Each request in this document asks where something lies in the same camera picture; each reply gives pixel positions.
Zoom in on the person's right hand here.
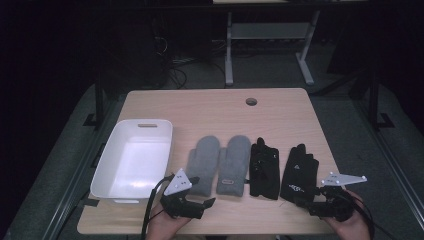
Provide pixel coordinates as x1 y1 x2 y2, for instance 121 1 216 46
321 189 371 240

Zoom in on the hand-held gripper black cable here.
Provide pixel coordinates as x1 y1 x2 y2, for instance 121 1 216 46
140 173 176 240
346 191 401 240

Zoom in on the plain black glove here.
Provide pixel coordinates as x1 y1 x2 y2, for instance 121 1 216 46
249 136 281 201

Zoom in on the grey metal floor rail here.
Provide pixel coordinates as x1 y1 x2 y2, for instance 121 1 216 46
353 99 424 221
41 99 118 240

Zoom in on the black metal stand post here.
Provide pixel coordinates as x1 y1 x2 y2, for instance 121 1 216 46
367 66 395 130
83 73 106 129

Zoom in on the tangle of black floor cables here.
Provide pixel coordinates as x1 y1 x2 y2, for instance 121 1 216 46
164 54 228 90

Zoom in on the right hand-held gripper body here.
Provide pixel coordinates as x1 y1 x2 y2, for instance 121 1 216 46
316 171 368 223

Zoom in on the right hand-held gripper black cable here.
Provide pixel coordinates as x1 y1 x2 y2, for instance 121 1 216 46
346 191 401 240

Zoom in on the left hand-held gripper black cable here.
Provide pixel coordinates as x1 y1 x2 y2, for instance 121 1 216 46
140 173 176 240

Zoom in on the grey tape piece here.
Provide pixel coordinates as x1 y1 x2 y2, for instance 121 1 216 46
79 197 100 208

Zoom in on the white plastic bin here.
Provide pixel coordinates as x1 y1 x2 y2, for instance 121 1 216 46
89 118 174 205

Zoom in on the grey mitten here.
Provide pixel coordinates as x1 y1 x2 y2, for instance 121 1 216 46
215 134 252 197
185 135 221 198

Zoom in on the person's left hand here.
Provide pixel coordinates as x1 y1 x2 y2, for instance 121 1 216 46
146 204 193 240

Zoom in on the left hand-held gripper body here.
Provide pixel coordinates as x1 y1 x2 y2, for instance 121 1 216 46
160 168 205 220

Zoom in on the black glove with white print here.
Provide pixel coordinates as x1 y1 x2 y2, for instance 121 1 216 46
279 143 320 204

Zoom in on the grey metal desk frame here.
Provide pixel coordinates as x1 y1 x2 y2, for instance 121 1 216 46
224 9 321 87

